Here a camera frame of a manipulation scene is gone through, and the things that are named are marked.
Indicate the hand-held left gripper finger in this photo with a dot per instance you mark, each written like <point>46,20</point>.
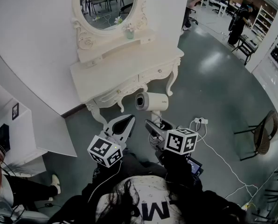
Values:
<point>116,121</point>
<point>130,129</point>

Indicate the wicker chair with black frame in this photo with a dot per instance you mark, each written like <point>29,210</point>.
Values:
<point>267,134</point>

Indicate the person's right forearm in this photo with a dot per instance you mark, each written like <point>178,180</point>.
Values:
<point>185,176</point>

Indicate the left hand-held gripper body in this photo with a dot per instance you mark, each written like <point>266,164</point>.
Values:
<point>104,149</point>

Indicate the black keyboard stand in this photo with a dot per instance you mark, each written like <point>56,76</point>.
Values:
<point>246,46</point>

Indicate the black box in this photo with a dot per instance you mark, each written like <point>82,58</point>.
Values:
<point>2,137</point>

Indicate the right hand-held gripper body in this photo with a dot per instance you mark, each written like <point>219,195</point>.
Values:
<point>179,141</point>

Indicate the black metal rack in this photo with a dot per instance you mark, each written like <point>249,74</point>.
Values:
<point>274,195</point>

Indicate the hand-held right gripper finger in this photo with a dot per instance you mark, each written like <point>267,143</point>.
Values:
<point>154,128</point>
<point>169,124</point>

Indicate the white storage rack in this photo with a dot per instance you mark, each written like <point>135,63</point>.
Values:
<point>263,22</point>

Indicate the pale green flower vase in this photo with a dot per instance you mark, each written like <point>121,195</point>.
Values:
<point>129,33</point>

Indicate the white power strip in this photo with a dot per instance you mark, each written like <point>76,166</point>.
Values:
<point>201,120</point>

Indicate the white ornate dressing table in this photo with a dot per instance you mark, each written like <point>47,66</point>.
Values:
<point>111,71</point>

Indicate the small black picture frame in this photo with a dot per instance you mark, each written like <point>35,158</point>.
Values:
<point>15,111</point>

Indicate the white hair dryer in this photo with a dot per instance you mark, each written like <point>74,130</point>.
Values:
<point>154,100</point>

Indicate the white long desk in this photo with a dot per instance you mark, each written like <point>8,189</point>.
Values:
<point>214,2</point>

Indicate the small screen device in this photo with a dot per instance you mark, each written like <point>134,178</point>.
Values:
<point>195,165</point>

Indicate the person's left forearm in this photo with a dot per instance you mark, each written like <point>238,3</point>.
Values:
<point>99,183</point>

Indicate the person's white shirt torso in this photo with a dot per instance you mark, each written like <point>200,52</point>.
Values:
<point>150,195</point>

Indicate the white shelf cabinet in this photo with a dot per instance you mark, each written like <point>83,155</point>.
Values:
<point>24,129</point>

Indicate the person's black trouser legs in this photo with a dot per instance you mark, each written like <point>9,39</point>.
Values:
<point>143,164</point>

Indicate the oval mirror with ornate frame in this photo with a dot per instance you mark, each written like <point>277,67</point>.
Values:
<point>107,6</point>

